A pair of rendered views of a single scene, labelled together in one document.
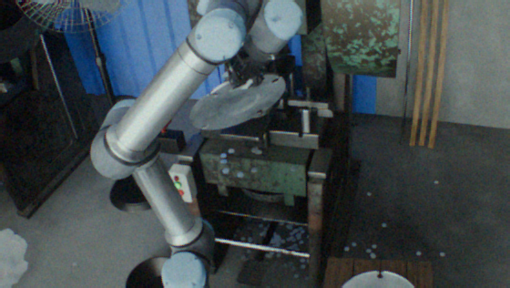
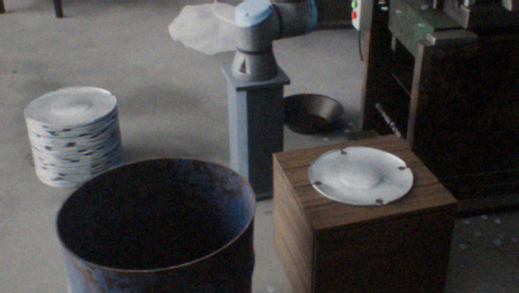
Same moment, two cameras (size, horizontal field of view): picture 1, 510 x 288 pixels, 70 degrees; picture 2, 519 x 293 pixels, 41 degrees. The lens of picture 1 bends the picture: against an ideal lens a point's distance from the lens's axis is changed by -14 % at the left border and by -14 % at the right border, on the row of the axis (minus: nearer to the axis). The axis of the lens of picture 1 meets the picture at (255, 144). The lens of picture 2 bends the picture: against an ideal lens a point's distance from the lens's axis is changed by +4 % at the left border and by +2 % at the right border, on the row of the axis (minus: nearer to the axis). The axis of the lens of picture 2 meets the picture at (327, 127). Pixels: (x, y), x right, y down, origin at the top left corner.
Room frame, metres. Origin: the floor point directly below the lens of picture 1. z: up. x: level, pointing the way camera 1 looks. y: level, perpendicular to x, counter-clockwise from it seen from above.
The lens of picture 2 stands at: (-0.38, -1.51, 1.39)
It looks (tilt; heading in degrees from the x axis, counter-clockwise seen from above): 29 degrees down; 52
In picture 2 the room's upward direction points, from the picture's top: 2 degrees clockwise
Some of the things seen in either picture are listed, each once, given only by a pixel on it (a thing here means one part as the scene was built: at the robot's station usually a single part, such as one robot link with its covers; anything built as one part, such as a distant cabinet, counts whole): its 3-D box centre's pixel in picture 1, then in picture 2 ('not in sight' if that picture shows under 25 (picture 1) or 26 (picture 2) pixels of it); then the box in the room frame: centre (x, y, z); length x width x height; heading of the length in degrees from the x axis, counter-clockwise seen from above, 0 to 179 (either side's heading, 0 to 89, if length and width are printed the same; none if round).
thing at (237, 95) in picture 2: not in sight; (256, 131); (0.68, 0.23, 0.23); 0.19 x 0.19 x 0.45; 75
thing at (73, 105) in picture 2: not in sight; (71, 106); (0.23, 0.70, 0.25); 0.29 x 0.29 x 0.01
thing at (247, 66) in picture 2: not in sight; (255, 57); (0.68, 0.23, 0.50); 0.15 x 0.15 x 0.10
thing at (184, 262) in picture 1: (187, 281); (256, 23); (0.69, 0.23, 0.62); 0.13 x 0.12 x 0.14; 174
